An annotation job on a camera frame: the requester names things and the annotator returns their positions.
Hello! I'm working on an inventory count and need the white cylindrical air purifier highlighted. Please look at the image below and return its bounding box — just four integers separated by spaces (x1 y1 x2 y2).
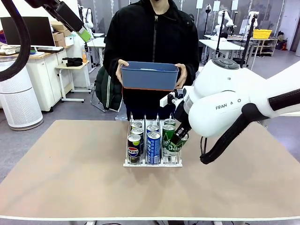
0 57 45 131

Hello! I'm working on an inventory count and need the white lab table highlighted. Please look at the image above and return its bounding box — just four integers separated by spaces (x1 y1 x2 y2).
198 38 246 66
87 37 106 68

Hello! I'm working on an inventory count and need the person's left hand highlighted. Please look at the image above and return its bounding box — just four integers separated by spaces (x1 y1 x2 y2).
174 63 188 90

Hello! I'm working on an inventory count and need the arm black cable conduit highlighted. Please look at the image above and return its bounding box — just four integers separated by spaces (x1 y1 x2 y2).
0 0 31 83
199 88 300 165

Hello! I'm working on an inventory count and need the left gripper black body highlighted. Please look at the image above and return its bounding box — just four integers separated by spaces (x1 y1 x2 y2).
24 0 62 11

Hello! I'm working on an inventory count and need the blue Pocari Sweat can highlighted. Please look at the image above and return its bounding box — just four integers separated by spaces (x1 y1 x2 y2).
146 124 160 134
147 131 162 165

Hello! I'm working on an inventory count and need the person in black jacket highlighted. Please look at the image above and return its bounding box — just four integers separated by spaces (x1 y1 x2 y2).
103 0 200 121

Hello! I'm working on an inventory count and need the dark green striped jacket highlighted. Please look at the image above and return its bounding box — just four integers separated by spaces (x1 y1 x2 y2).
95 66 124 113

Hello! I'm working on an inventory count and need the small white rolling table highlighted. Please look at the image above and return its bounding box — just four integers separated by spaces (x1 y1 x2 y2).
55 60 92 104

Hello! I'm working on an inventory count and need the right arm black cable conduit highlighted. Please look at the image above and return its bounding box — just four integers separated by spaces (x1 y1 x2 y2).
199 88 300 165

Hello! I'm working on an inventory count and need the blue plastic bin orange base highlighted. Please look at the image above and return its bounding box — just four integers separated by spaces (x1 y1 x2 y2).
120 61 180 91

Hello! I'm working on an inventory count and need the metal chair frame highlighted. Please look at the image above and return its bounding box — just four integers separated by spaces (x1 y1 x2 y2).
90 82 106 113

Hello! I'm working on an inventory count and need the black folded clothing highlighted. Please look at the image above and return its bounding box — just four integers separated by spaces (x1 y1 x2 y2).
62 57 84 68

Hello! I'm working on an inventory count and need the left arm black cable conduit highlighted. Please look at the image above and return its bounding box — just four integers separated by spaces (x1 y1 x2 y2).
0 0 31 83

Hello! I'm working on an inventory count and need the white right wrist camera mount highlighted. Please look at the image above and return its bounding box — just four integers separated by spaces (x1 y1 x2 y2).
160 91 182 108

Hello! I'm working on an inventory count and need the person's right forearm black sleeve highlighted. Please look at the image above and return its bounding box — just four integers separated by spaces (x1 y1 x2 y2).
103 53 121 83

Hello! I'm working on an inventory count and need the person's left forearm black sleeve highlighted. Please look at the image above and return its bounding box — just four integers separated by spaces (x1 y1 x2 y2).
184 56 200 87

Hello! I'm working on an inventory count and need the white wire can dispenser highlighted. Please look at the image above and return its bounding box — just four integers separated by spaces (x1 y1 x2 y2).
123 112 184 168

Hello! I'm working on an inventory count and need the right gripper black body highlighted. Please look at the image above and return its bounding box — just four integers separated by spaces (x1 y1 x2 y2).
174 104 193 134

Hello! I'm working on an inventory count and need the person's right hand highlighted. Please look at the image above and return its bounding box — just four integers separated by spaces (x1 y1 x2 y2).
115 59 129 85

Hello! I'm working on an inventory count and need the black keyboard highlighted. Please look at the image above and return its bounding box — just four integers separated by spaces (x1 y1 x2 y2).
36 46 65 53

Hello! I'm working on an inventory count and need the white cabinet wooden top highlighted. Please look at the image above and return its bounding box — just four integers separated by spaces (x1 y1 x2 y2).
10 44 91 113

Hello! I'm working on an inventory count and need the black camera stand pole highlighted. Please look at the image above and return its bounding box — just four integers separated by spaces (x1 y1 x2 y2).
216 22 223 59
240 14 256 68

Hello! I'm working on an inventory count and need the white shelf rack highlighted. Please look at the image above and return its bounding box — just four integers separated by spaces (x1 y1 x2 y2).
247 37 279 57

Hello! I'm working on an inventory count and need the black Pepsi can lime accent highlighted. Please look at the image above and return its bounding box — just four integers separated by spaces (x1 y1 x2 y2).
127 134 141 165

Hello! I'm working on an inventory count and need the black computer monitor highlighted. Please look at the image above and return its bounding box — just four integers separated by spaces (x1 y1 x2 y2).
0 16 56 47

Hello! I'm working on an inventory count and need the yellow plastic crate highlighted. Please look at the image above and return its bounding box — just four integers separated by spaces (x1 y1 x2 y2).
253 29 273 39

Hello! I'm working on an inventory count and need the black Pepsi can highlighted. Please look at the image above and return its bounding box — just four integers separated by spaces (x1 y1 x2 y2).
131 127 144 157

